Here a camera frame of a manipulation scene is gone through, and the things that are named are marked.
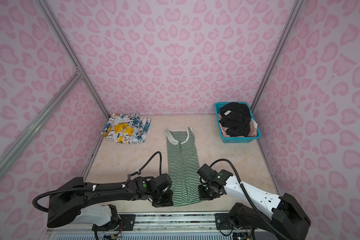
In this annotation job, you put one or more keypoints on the black garment in basket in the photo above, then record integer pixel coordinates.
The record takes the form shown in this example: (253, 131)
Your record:
(235, 119)

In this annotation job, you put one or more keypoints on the white yellow blue printed garment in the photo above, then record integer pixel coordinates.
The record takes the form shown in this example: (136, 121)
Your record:
(126, 129)

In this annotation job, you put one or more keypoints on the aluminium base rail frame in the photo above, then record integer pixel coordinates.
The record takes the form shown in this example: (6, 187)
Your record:
(164, 226)

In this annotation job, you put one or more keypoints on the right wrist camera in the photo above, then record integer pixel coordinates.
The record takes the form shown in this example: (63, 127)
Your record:
(206, 174)

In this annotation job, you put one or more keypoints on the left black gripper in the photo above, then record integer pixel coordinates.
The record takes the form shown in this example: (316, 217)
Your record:
(170, 202)

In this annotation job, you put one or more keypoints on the green white striped garment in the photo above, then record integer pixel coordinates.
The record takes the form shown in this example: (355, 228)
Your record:
(183, 166)

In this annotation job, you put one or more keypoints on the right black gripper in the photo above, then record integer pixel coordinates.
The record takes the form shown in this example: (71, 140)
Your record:
(202, 197)

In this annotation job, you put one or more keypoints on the teal plastic laundry basket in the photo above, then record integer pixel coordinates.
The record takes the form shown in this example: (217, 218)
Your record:
(232, 140)

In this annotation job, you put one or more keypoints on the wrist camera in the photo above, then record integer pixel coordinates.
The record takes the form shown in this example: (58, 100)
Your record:
(163, 183)
(206, 174)

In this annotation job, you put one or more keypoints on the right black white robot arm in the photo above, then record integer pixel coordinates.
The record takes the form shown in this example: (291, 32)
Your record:
(282, 216)

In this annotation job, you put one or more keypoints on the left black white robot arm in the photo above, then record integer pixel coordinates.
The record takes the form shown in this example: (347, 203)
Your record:
(81, 202)

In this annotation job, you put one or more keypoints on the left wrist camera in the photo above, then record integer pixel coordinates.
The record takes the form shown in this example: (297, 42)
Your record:
(163, 183)

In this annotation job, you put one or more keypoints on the diagonal aluminium wall strut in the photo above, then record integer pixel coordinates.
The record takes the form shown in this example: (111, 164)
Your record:
(11, 155)

